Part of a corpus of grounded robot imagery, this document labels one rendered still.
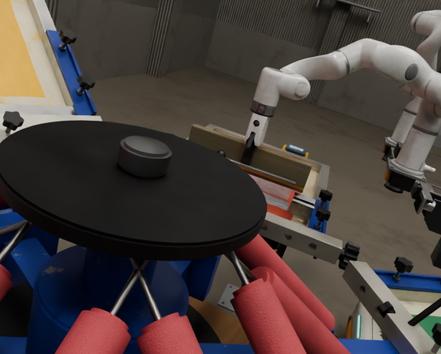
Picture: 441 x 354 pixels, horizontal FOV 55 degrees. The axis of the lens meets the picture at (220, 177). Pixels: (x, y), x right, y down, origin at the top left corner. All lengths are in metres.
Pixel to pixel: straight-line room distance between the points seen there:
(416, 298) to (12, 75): 1.21
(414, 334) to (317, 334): 0.30
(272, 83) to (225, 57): 9.02
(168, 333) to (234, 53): 9.92
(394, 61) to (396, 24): 8.41
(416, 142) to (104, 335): 1.47
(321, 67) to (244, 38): 8.78
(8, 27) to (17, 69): 0.15
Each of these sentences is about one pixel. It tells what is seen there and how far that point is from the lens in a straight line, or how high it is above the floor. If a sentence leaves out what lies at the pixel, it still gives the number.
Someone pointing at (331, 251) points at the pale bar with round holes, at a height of 1.03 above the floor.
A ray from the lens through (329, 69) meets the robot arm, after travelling 1.39.
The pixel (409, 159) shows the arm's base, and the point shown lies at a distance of 1.72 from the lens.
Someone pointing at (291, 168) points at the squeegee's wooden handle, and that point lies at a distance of 1.34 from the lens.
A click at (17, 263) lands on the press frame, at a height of 1.02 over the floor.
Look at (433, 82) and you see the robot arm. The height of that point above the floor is 1.47.
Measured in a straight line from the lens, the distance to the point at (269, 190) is 1.54.
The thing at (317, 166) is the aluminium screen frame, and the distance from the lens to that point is 1.92.
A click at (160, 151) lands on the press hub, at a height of 1.35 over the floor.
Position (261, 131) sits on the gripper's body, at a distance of 1.30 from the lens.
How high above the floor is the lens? 1.52
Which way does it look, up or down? 22 degrees down
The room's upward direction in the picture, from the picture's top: 17 degrees clockwise
